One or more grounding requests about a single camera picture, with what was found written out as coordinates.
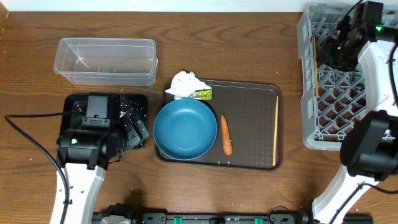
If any dark blue bowl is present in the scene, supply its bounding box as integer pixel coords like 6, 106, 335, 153
153, 98, 218, 161

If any wooden chopstick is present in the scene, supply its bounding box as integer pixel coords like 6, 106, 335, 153
312, 36, 319, 98
272, 95, 279, 167

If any orange carrot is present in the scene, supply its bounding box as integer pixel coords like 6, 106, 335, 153
220, 114, 233, 156

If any pile of white rice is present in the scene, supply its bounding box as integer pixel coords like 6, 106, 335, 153
70, 96, 147, 126

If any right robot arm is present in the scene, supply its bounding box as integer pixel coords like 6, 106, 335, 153
298, 1, 397, 223

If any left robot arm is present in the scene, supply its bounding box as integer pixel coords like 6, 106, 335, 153
50, 93, 150, 223

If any grey dishwasher rack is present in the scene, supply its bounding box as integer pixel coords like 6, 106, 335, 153
297, 3, 366, 151

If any black rectangular tray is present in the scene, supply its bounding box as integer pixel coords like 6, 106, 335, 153
59, 94, 150, 151

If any clear plastic bin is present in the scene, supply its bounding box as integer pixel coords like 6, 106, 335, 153
53, 38, 158, 86

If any crumpled white tissue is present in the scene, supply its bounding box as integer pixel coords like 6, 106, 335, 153
165, 71, 212, 96

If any yellow green wrapper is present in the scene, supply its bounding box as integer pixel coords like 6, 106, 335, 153
174, 89, 213, 101

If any dark brown serving tray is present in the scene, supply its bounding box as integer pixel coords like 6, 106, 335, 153
155, 78, 284, 170

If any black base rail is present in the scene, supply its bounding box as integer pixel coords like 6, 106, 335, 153
93, 203, 374, 224

